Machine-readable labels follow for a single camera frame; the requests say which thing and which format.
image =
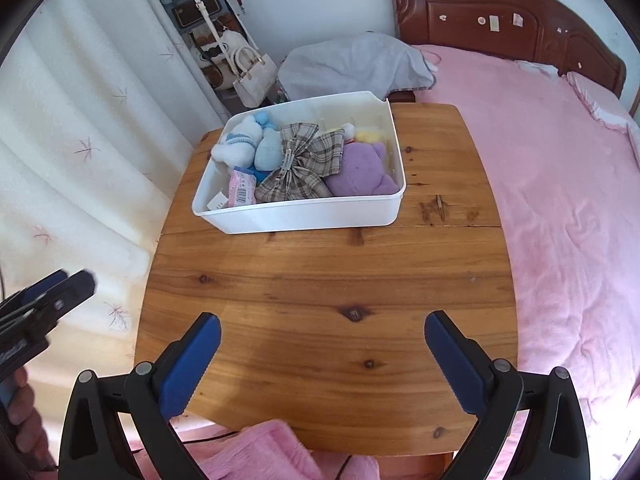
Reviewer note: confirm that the white bear plush blue bow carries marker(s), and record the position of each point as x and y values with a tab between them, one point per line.
227	152

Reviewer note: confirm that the blue rainbow pony plush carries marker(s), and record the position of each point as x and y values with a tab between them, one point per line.
263	157

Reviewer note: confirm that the pink tissue packet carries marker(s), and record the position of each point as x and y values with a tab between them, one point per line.
242	188

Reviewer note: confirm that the person's left hand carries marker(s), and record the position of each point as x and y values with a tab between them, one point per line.
31	439

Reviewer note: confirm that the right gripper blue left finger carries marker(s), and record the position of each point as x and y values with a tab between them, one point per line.
182	365

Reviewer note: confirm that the yellow plush toy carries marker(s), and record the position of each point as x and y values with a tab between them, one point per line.
362	135

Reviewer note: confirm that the white handbag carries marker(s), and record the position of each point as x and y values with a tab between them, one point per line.
257	74

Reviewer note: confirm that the wooden nightstand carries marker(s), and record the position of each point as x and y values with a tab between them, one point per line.
402	97

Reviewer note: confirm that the purple plush toy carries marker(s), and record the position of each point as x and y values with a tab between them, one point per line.
363	172

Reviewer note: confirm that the dark wooden headboard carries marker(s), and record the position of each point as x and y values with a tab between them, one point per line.
539	31

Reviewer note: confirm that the plaid bow hair clip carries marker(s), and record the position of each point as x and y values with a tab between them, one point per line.
309	157

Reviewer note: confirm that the wooden table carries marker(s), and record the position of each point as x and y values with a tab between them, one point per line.
324	329

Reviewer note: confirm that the grey cloth cover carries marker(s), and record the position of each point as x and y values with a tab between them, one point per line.
370	61

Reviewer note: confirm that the white medicine box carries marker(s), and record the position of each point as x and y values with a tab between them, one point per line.
219	201

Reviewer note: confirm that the blue black satchel bag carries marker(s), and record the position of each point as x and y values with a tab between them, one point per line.
186	15

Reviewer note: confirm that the white floral curtain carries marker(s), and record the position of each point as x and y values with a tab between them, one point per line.
102	106

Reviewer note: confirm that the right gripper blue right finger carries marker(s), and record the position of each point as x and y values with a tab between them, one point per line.
464	364

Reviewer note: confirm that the cow pattern plush bag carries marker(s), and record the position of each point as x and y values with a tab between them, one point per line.
211	59

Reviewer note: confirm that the white plastic storage bin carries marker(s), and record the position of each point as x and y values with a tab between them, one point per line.
362	109

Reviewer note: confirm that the pink pillow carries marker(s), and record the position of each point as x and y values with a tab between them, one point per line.
605	108

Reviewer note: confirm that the pink bed quilt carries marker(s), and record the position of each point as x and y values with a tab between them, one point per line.
567	192

